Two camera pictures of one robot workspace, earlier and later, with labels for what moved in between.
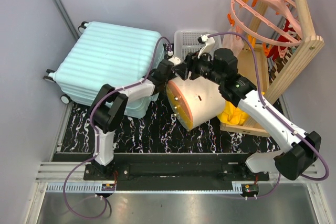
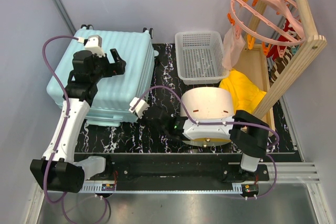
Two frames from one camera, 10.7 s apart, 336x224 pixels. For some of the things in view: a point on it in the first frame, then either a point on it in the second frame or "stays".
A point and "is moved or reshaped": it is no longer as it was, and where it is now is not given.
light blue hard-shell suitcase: (116, 55) is moved or reshaped
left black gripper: (172, 75) → (117, 68)
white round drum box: (195, 101) is moved or reshaped
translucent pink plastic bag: (232, 42) stays
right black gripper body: (206, 68) → (164, 132)
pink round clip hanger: (267, 14) stays
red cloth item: (274, 51) stays
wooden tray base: (247, 66) stays
